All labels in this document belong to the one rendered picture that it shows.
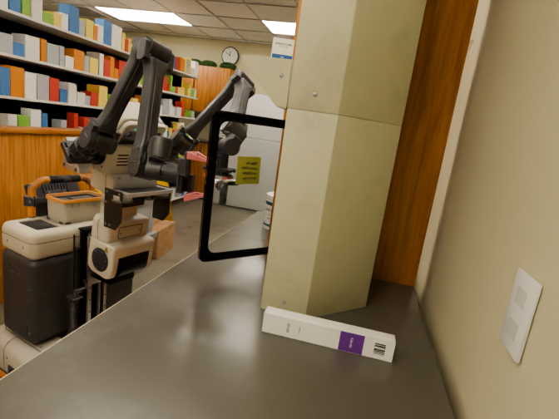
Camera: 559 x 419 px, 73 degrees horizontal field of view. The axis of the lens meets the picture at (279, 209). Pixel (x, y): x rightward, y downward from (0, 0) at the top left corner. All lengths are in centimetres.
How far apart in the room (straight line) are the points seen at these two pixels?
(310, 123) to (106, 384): 61
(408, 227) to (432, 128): 30
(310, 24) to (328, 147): 25
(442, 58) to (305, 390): 93
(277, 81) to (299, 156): 17
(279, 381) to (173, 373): 18
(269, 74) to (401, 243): 67
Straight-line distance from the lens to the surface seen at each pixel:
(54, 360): 78
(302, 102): 84
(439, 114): 121
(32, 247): 187
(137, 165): 119
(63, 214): 195
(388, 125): 93
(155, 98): 127
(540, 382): 59
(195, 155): 109
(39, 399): 71
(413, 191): 121
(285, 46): 96
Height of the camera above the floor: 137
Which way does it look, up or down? 12 degrees down
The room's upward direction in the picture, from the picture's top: 8 degrees clockwise
